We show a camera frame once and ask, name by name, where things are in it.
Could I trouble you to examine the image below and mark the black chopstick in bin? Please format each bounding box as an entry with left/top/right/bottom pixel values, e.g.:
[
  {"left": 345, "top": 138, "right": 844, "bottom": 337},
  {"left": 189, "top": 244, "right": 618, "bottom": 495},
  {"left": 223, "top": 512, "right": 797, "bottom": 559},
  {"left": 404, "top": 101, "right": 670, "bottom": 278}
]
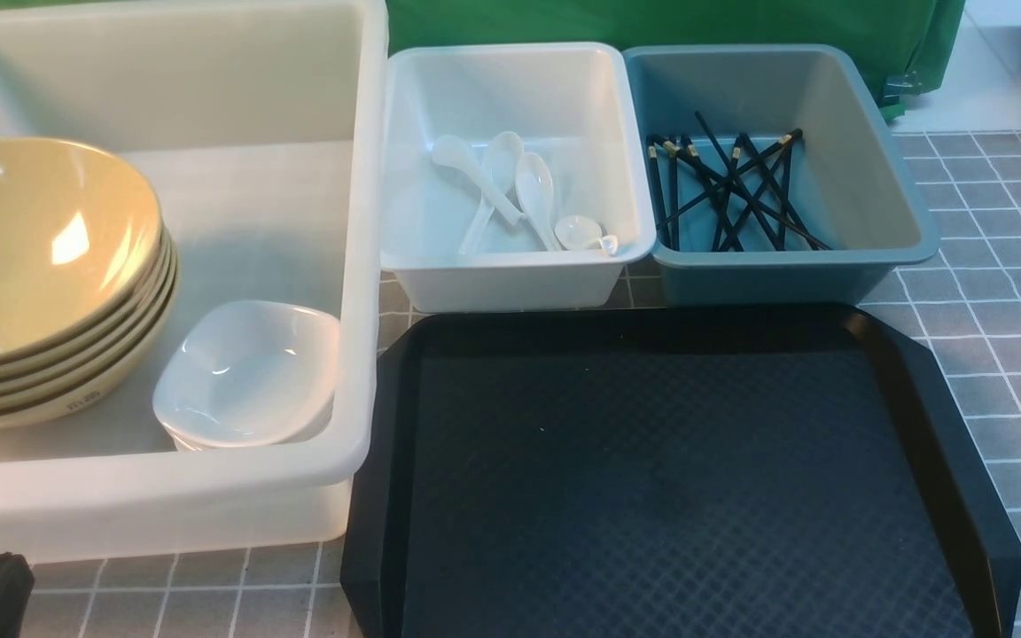
[
  {"left": 664, "top": 136, "right": 680, "bottom": 251},
  {"left": 712, "top": 142, "right": 741, "bottom": 252},
  {"left": 777, "top": 142, "right": 794, "bottom": 251},
  {"left": 647, "top": 142, "right": 670, "bottom": 249},
  {"left": 681, "top": 135, "right": 743, "bottom": 252},
  {"left": 753, "top": 140, "right": 830, "bottom": 251}
]

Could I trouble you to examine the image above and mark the stacked yellow bowl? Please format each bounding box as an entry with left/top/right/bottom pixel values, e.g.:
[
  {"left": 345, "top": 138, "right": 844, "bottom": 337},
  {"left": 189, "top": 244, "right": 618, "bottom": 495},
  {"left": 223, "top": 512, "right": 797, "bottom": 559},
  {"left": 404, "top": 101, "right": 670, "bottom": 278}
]
[
  {"left": 0, "top": 243, "right": 179, "bottom": 411},
  {"left": 0, "top": 263, "right": 181, "bottom": 429},
  {"left": 0, "top": 230, "right": 173, "bottom": 379},
  {"left": 0, "top": 233, "right": 175, "bottom": 396}
]

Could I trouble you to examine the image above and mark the bottom stacked yellow bowl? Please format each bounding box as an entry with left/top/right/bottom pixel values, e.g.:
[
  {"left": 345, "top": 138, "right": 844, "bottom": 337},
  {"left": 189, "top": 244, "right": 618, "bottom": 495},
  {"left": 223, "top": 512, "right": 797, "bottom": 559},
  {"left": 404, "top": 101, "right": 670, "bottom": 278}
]
[{"left": 0, "top": 263, "right": 181, "bottom": 429}]

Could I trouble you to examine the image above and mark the yellow noodle bowl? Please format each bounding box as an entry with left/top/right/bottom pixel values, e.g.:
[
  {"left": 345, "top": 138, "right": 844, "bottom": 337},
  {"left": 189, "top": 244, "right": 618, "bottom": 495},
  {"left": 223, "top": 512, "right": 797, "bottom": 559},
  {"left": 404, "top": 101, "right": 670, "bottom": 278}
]
[{"left": 0, "top": 137, "right": 165, "bottom": 362}]

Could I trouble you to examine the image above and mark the black serving tray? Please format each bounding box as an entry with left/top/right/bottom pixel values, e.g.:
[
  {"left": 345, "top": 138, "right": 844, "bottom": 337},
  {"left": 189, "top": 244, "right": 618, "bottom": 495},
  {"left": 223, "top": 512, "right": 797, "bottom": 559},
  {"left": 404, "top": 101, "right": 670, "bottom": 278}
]
[{"left": 339, "top": 303, "right": 1021, "bottom": 637}]

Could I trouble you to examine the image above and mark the white spoon front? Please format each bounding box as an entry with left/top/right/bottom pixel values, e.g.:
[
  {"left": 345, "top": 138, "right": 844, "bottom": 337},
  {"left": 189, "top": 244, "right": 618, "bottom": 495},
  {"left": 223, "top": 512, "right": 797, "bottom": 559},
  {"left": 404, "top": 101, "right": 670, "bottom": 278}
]
[{"left": 554, "top": 215, "right": 620, "bottom": 257}]

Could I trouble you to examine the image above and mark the stacked white square dish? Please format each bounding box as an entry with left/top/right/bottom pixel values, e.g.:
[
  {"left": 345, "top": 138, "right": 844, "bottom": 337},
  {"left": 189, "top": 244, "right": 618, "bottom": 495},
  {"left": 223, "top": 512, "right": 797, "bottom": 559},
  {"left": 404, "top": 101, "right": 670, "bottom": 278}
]
[{"left": 165, "top": 416, "right": 330, "bottom": 451}]

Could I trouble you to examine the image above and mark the top stacked yellow bowl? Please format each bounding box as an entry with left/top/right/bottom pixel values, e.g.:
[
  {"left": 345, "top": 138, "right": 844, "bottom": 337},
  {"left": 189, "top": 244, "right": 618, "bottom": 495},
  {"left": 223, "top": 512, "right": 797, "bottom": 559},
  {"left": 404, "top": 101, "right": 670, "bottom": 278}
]
[{"left": 0, "top": 230, "right": 173, "bottom": 379}]

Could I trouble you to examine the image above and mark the large translucent white bin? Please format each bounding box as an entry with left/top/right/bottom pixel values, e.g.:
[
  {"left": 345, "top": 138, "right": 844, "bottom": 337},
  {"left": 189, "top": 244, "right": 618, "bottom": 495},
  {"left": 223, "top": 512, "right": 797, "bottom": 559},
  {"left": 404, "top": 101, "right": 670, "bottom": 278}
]
[{"left": 0, "top": 1, "right": 389, "bottom": 563}]

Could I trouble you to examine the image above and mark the small white plastic bin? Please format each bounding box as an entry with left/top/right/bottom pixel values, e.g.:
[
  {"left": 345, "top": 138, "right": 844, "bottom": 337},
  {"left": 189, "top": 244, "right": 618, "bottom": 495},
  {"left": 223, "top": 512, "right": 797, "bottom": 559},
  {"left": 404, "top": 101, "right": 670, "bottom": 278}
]
[{"left": 379, "top": 42, "right": 655, "bottom": 314}]

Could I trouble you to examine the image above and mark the blue plastic bin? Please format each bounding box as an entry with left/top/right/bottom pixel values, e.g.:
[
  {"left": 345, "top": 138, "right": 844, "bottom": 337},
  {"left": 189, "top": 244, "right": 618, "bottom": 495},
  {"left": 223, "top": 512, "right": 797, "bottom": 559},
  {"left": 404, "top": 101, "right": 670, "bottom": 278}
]
[{"left": 623, "top": 44, "right": 940, "bottom": 306}]

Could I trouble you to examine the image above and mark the white spoon in bin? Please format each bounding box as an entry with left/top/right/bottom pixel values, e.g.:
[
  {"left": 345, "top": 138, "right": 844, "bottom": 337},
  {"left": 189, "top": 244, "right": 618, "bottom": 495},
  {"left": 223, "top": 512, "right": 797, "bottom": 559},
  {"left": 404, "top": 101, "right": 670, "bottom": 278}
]
[{"left": 431, "top": 135, "right": 526, "bottom": 226}]

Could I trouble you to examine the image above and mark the white soup spoon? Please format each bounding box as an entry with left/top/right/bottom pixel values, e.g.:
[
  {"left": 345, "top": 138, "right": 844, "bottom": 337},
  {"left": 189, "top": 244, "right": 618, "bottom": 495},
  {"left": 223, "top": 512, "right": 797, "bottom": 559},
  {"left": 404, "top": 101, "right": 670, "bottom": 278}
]
[{"left": 515, "top": 151, "right": 562, "bottom": 252}]

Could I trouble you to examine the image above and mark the white square dish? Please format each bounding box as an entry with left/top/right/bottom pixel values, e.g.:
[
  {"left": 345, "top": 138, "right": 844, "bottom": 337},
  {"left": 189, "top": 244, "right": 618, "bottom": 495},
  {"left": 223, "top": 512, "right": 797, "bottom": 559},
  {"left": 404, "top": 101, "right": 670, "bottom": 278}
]
[
  {"left": 165, "top": 416, "right": 330, "bottom": 451},
  {"left": 152, "top": 300, "right": 341, "bottom": 443}
]

